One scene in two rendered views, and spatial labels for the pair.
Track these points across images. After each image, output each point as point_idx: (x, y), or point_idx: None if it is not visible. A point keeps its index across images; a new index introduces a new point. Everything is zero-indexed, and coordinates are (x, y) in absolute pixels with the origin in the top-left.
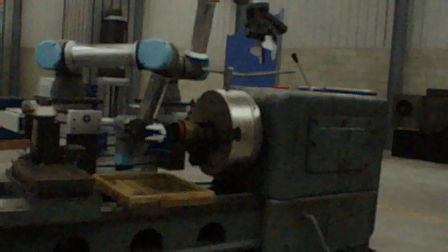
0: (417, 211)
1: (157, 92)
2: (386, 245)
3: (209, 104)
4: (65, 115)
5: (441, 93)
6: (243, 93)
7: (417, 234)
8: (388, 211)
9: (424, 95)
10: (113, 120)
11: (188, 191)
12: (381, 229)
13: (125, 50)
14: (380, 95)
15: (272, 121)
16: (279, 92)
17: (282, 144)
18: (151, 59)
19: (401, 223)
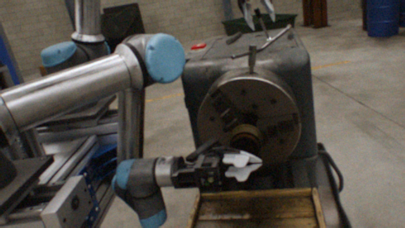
0: (165, 94)
1: (143, 107)
2: (184, 126)
3: (239, 95)
4: (35, 224)
5: (114, 9)
6: (257, 68)
7: (187, 109)
8: (151, 102)
9: (102, 14)
10: (117, 178)
11: (281, 203)
12: (166, 117)
13: (118, 69)
14: (64, 22)
15: (297, 86)
16: (292, 54)
17: (312, 104)
18: (169, 68)
19: (169, 107)
